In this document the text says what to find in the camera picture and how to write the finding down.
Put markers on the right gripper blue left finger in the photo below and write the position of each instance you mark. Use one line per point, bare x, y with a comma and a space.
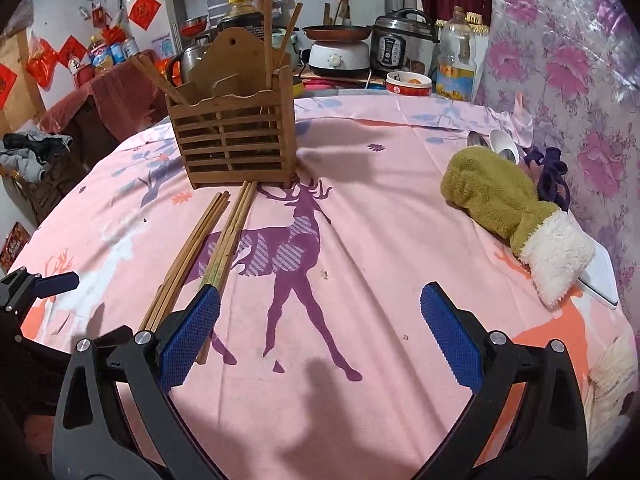
152, 363

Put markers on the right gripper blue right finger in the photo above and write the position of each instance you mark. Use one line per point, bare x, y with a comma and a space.
489, 364

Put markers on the white tablet device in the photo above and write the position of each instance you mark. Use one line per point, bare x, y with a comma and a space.
599, 277

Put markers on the green fleece mitten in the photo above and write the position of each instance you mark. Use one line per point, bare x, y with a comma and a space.
503, 199

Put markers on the pile of dark clothes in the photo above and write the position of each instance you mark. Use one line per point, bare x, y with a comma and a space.
32, 153

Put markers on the white ceramic spoon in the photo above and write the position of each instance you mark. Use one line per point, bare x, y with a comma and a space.
503, 145

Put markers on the wooden utensil holder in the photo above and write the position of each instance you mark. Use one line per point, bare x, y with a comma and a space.
234, 121

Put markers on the red cloth covered table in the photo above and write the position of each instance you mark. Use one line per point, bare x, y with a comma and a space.
125, 100

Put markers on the red white bowl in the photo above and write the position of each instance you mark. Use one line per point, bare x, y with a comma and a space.
408, 83

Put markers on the steel electric kettle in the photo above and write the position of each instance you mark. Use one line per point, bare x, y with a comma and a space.
180, 66

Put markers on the cooking oil bottle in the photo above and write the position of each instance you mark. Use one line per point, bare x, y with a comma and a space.
456, 67

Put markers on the black silver pressure cooker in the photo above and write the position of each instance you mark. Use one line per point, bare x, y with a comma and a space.
403, 40

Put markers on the dark soy sauce bottle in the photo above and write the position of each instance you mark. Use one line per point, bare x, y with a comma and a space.
243, 14

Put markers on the white refrigerator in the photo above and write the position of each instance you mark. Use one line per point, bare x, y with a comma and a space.
155, 25

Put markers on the brown frying pan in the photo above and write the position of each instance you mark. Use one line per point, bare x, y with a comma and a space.
337, 33

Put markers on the floral plastic wall cover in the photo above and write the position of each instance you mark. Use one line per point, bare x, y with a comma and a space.
575, 63

